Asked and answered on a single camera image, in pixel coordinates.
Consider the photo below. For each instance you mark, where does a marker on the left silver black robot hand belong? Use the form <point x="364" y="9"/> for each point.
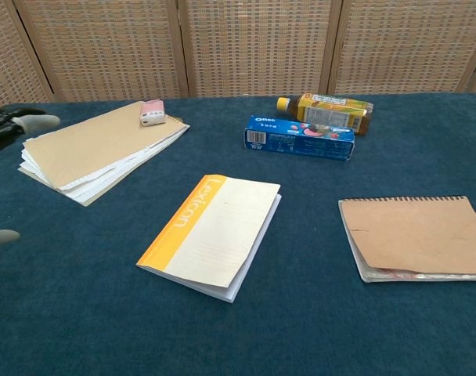
<point x="3" y="125"/>

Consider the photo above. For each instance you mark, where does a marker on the white lined Lexicon notebook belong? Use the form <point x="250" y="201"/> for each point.
<point x="210" y="235"/>

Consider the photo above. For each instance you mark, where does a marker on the large kraft cover notebook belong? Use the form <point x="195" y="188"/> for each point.
<point x="97" y="149"/>

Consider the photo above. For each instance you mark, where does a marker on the brown spiral notepad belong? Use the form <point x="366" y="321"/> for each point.
<point x="414" y="235"/>

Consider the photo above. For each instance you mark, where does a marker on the small pink white pack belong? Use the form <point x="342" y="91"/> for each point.
<point x="152" y="113"/>

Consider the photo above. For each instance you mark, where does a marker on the dark blue table mat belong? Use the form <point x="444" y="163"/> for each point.
<point x="105" y="305"/>

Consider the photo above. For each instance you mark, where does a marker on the blue Oreo cookie box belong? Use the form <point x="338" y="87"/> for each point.
<point x="300" y="141"/>

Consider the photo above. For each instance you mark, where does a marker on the yellow tea bottle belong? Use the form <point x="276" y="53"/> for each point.
<point x="332" y="111"/>

